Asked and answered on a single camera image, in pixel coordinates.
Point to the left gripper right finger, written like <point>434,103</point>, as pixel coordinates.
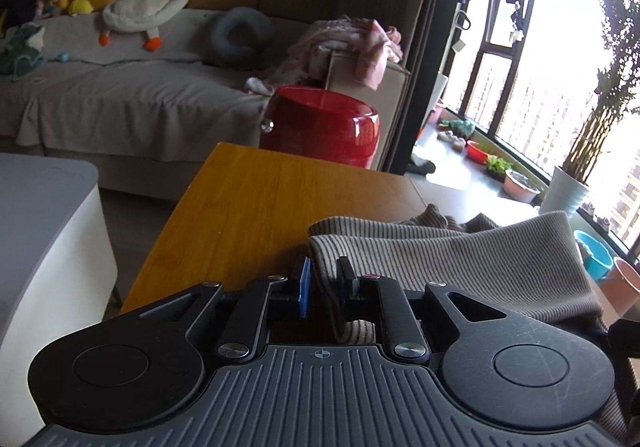
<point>381,301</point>

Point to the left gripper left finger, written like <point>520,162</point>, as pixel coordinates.
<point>275,298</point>

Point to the grey striped knit garment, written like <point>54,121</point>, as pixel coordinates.
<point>532,267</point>

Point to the pink clothes pile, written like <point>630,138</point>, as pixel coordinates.
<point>309,58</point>

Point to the teal plastic basin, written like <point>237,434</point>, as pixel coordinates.
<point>597,259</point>

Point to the white potted plant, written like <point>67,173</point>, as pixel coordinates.
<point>617,85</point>

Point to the pink basin with plants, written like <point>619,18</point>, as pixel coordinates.
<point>518,187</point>

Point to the red plastic basin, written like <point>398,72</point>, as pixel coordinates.
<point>476,153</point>

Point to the white marble coffee table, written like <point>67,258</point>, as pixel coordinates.
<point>57,271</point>

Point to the red round stool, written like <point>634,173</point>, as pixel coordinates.
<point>320,124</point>

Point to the grey covered sofa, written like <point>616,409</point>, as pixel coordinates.
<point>148,120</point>

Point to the grey neck pillow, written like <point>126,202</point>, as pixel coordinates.
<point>239,36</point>

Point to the green dinosaur plush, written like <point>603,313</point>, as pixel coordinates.
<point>23,54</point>

